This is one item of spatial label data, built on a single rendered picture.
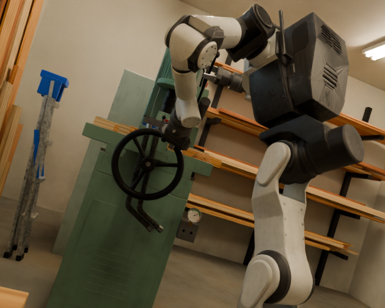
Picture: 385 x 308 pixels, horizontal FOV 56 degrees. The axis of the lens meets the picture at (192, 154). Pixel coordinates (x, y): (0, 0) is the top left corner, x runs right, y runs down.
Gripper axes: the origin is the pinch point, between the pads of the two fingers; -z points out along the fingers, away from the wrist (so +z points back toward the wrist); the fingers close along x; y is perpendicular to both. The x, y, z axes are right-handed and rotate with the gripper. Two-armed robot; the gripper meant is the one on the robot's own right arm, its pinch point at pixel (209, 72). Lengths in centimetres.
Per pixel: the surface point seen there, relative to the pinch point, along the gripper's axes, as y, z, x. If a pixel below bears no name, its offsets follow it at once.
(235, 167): 154, 75, -138
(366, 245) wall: 226, 288, -164
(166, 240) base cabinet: 56, 4, 59
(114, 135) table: 28, -32, 34
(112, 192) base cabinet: 46, -25, 50
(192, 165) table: 29.2, 5.2, 35.4
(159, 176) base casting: 36, -7, 42
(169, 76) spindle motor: 6.9, -17.7, 4.7
